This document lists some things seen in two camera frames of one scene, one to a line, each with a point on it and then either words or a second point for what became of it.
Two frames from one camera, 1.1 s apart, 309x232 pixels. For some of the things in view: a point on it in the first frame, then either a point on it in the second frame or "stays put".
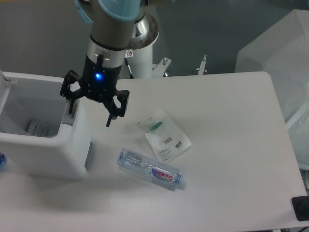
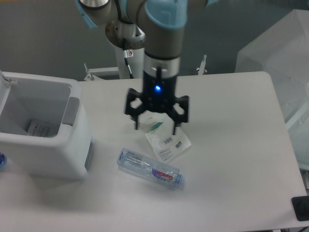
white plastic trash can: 68,152 stays put
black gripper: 99,81 to 160,94
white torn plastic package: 167,139 stays put
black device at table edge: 301,206 stays put
